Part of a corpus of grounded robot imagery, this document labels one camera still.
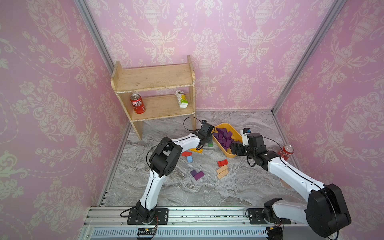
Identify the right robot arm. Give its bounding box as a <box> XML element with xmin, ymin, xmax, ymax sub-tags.
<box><xmin>230</xmin><ymin>129</ymin><xmax>352</xmax><ymax>238</ymax></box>

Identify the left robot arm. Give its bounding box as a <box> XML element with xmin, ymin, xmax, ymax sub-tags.
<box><xmin>120</xmin><ymin>120</ymin><xmax>215</xmax><ymax>225</ymax></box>

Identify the yellow long brick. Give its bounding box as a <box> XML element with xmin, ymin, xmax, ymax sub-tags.
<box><xmin>190</xmin><ymin>148</ymin><xmax>203</xmax><ymax>154</ymax></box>

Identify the red flat brick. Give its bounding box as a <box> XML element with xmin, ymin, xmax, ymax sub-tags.
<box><xmin>182</xmin><ymin>152</ymin><xmax>192</xmax><ymax>157</ymax></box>

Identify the red brick pair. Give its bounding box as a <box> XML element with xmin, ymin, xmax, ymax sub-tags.
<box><xmin>217</xmin><ymin>159</ymin><xmax>228</xmax><ymax>168</ymax></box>

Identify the red cola can on table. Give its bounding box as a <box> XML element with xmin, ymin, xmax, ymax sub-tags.
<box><xmin>279</xmin><ymin>145</ymin><xmax>294</xmax><ymax>161</ymax></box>

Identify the green white juice carton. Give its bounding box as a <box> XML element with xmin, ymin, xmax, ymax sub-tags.
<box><xmin>175</xmin><ymin>90</ymin><xmax>189</xmax><ymax>109</ymax></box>

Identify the natural wood plank brick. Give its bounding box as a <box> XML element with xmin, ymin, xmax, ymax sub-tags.
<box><xmin>216</xmin><ymin>165</ymin><xmax>229</xmax><ymax>180</ymax></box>

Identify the purple brick cluster bottom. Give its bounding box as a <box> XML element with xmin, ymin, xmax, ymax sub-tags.
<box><xmin>191</xmin><ymin>170</ymin><xmax>205</xmax><ymax>181</ymax></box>

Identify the wooden two-tier shelf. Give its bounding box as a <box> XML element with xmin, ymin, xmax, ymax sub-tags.
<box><xmin>111</xmin><ymin>55</ymin><xmax>196</xmax><ymax>140</ymax></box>

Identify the red cola can on shelf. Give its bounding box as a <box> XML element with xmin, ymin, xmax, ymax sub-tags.
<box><xmin>130</xmin><ymin>93</ymin><xmax>146</xmax><ymax>114</ymax></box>

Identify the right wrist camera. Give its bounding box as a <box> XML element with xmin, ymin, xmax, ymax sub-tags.
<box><xmin>241</xmin><ymin>128</ymin><xmax>252</xmax><ymax>146</ymax></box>

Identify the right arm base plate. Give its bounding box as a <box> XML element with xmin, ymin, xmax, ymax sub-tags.
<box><xmin>245</xmin><ymin>208</ymin><xmax>291</xmax><ymax>226</ymax></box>

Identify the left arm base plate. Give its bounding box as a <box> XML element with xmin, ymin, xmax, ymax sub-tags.
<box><xmin>127</xmin><ymin>208</ymin><xmax>169</xmax><ymax>225</ymax></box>

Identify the aluminium front rail frame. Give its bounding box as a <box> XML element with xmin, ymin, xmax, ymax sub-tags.
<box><xmin>78</xmin><ymin>206</ymin><xmax>321</xmax><ymax>240</ymax></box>

